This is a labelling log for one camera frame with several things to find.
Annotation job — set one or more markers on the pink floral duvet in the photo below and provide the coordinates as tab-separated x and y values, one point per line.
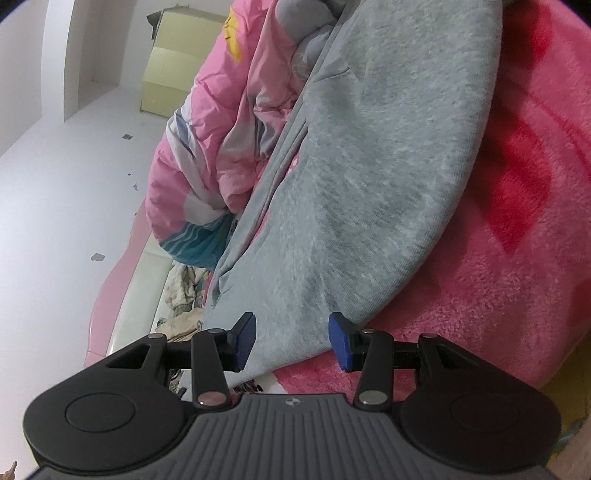
221	138

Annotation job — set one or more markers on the pink bed headboard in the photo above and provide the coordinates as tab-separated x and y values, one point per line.
104	300

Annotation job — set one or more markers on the pale green wardrobe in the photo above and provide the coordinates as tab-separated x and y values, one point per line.
180	60

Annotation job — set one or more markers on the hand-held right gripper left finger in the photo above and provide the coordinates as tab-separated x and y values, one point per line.
242	341

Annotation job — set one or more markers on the pink floral blanket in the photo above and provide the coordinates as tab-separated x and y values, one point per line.
531	230

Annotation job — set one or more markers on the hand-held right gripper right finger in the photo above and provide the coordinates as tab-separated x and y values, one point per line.
339	341

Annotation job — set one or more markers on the grey sweatshirt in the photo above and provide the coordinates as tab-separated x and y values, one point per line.
369	184

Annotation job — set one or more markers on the crumpled patterned cloth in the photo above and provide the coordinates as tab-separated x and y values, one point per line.
184	295

